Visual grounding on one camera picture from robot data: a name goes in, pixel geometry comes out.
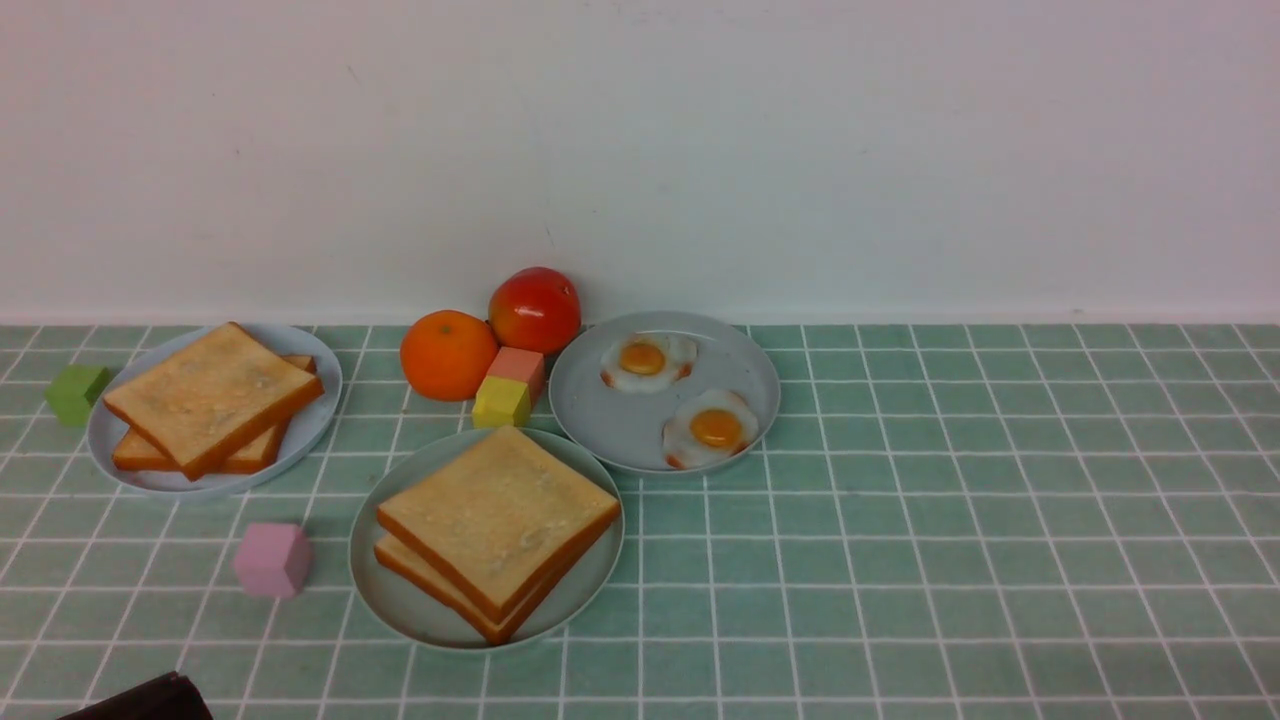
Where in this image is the green foam cube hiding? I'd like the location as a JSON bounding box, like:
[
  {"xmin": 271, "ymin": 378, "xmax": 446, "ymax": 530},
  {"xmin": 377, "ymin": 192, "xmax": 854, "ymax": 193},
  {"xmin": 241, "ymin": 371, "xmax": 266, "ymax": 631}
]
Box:
[{"xmin": 44, "ymin": 364, "xmax": 113, "ymax": 427}]

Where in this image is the grey egg plate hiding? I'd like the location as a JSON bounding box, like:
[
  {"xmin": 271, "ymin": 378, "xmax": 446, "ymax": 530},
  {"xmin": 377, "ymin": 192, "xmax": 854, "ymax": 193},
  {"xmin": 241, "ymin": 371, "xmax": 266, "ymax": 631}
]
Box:
[{"xmin": 545, "ymin": 311, "xmax": 781, "ymax": 475}]

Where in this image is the yellow foam cube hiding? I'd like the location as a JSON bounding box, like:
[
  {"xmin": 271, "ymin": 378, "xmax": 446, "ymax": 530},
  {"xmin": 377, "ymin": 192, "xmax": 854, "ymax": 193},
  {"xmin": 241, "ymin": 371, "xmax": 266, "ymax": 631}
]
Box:
[{"xmin": 471, "ymin": 375, "xmax": 532, "ymax": 428}]

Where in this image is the orange fruit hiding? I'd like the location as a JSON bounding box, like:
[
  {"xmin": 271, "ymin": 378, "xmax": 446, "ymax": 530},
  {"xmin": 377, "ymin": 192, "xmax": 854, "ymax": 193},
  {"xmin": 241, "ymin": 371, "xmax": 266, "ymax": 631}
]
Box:
[{"xmin": 399, "ymin": 310, "xmax": 499, "ymax": 402}]

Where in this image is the fried egg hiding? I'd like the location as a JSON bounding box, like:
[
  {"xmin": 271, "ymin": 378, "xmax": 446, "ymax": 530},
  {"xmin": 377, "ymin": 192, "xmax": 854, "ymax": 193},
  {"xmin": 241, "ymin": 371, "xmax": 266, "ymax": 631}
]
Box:
[
  {"xmin": 660, "ymin": 388, "xmax": 762, "ymax": 470},
  {"xmin": 600, "ymin": 332, "xmax": 699, "ymax": 395}
]

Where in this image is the fried egg rear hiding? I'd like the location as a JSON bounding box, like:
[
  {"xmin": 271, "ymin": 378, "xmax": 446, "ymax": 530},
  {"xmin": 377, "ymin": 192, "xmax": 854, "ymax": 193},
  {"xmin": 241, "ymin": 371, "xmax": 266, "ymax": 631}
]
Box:
[{"xmin": 600, "ymin": 332, "xmax": 699, "ymax": 395}]

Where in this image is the fried egg front right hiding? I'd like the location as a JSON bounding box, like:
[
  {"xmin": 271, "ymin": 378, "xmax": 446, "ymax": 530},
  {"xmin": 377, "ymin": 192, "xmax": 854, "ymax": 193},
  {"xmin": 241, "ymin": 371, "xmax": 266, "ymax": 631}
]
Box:
[{"xmin": 660, "ymin": 388, "xmax": 762, "ymax": 470}]

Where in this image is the light blue bread plate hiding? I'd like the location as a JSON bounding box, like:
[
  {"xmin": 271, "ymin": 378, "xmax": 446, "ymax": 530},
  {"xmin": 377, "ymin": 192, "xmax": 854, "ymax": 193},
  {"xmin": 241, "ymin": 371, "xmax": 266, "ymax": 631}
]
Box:
[{"xmin": 86, "ymin": 323, "xmax": 344, "ymax": 501}]

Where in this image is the salmon pink foam cube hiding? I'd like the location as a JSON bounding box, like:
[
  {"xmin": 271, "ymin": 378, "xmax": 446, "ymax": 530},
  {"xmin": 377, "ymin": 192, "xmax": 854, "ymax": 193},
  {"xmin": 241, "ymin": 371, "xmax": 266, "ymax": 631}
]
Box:
[{"xmin": 486, "ymin": 346, "xmax": 547, "ymax": 406}]

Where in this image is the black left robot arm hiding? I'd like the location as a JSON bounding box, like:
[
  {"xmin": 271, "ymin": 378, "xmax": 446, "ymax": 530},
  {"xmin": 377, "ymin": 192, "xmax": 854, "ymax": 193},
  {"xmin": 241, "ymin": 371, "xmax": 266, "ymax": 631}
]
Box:
[{"xmin": 61, "ymin": 671, "xmax": 212, "ymax": 720}]

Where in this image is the red tomato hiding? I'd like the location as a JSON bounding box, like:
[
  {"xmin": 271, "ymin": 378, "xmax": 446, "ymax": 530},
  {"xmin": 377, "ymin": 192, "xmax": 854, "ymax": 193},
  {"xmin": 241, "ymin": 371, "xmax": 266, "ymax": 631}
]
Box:
[{"xmin": 488, "ymin": 266, "xmax": 582, "ymax": 355}]

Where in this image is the pale green empty plate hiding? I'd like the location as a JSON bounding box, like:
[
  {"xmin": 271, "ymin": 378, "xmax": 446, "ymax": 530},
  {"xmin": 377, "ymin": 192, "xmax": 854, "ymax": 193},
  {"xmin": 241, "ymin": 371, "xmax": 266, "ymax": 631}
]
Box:
[{"xmin": 349, "ymin": 428, "xmax": 625, "ymax": 652}]

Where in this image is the lowest toast slice in stack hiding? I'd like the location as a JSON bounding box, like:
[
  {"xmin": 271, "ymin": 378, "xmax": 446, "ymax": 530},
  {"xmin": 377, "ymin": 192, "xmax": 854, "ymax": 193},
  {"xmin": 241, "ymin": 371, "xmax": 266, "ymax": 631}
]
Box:
[{"xmin": 111, "ymin": 354, "xmax": 319, "ymax": 475}]

